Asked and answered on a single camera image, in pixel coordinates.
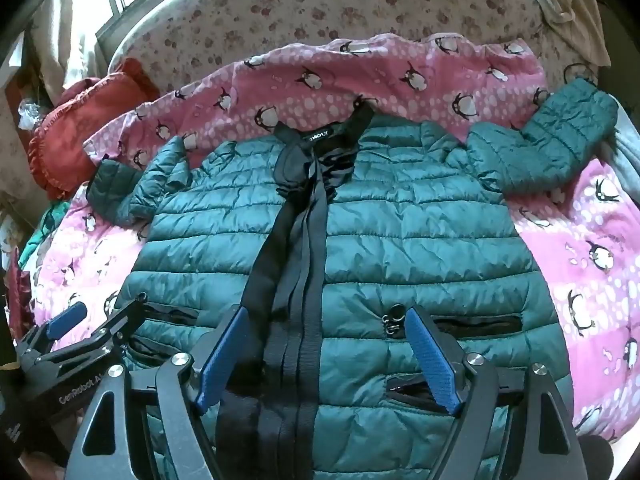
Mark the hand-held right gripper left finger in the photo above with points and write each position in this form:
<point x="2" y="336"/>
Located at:
<point x="225" y="360"/>

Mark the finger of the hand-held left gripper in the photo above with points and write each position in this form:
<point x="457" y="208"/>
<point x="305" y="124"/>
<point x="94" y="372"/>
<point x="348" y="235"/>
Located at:
<point x="117" y="322"/>
<point x="67" y="321"/>

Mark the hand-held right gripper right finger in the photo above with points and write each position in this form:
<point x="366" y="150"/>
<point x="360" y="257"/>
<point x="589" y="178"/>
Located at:
<point x="432" y="360"/>

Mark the green puffer jacket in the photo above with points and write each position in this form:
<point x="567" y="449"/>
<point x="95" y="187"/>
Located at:
<point x="400" y="240"/>

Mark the dark red cloth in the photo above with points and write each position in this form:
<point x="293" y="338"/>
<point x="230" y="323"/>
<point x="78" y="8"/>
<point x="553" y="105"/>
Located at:
<point x="17" y="300"/>

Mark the green patterned cloth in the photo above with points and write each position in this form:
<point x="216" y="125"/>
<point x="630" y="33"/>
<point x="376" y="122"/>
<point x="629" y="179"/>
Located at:
<point x="42" y="240"/>

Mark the red ruffled cushion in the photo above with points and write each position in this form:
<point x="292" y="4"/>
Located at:
<point x="75" y="130"/>

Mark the grey cloth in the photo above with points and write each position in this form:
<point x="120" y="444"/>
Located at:
<point x="627" y="155"/>

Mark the beige curtain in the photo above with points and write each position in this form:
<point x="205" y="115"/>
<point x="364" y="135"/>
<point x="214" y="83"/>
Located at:
<point x="65" y="30"/>

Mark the pink penguin print blanket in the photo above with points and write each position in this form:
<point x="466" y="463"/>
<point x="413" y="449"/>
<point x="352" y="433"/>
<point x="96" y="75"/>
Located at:
<point x="350" y="80"/>

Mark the floral bed sheet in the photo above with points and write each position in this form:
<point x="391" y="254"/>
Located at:
<point x="300" y="5"/>

